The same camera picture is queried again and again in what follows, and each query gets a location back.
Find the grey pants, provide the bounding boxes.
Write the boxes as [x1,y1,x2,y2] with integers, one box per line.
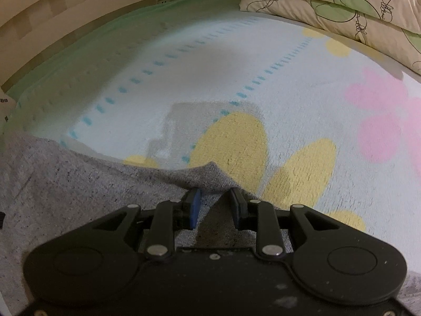
[1,130,420,314]

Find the wooden headboard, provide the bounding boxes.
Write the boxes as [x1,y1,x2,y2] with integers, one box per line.
[1,0,158,91]

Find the folded leaf-pattern quilt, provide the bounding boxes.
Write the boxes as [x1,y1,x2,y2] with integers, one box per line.
[240,0,420,73]

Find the floral bed blanket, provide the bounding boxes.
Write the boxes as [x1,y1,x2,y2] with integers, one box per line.
[6,0,420,270]

